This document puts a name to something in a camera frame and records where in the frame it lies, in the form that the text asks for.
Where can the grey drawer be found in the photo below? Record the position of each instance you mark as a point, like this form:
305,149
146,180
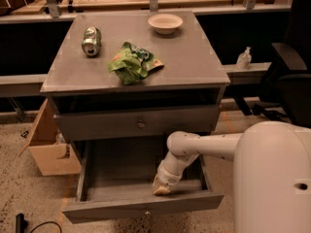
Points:
117,177
136,123

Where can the grey drawer cabinet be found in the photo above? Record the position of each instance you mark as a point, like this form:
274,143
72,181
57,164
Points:
192,74

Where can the black office chair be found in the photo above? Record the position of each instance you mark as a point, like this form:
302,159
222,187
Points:
287,81

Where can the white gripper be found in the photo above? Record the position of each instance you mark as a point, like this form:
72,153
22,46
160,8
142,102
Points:
170,179

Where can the open cardboard box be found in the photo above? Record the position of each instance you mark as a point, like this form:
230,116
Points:
52,154

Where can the white paper bowl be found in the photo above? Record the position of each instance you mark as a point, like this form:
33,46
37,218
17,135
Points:
165,23

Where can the grey metal rail shelf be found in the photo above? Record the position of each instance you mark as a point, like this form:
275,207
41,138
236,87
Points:
30,85

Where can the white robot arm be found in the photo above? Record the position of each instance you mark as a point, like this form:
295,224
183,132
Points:
271,173

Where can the grey top drawer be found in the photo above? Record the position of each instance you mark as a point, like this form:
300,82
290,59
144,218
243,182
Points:
136,123

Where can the crushed silver soda can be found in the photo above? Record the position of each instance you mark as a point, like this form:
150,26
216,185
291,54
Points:
91,42

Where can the green crumpled chip bag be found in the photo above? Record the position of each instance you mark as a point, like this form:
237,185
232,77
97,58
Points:
133,64

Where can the clear sanitizer pump bottle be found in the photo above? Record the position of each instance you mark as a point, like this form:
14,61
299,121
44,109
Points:
244,59

